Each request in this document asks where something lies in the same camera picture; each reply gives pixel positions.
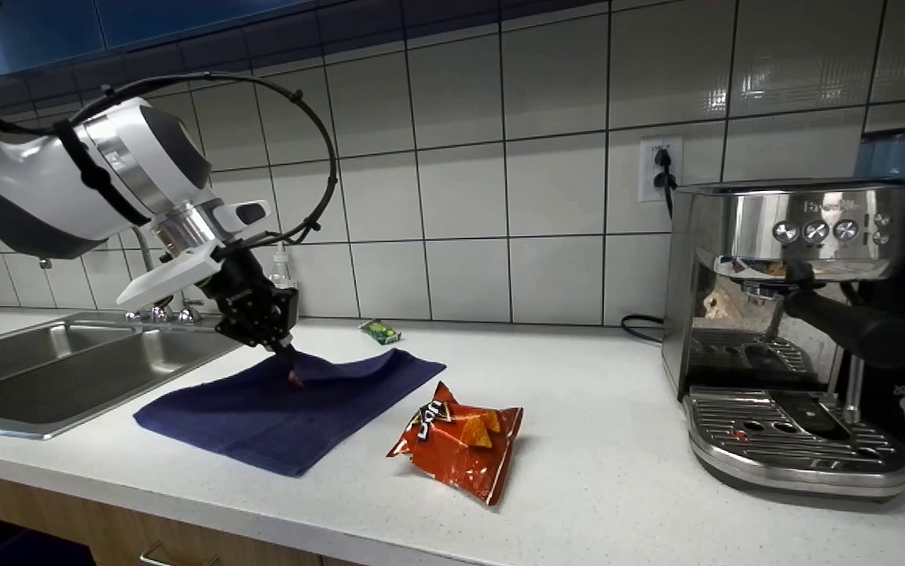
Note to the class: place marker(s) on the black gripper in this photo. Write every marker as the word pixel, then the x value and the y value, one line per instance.
pixel 251 309

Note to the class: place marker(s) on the dark blue cloth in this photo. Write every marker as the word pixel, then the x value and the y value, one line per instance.
pixel 286 417

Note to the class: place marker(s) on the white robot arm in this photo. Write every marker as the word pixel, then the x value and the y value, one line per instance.
pixel 129 164

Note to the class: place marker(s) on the green snack wrapper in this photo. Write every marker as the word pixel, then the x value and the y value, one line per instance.
pixel 381 330

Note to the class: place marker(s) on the red chip bag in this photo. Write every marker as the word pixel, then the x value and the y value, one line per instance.
pixel 467 448

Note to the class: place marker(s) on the stainless steel sink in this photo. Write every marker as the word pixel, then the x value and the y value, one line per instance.
pixel 63 373

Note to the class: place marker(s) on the silver espresso machine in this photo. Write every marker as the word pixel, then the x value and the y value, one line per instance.
pixel 763 340

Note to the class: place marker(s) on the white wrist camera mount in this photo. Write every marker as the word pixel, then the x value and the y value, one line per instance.
pixel 185 268

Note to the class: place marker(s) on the white wall outlet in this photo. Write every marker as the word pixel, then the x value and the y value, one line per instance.
pixel 658 158

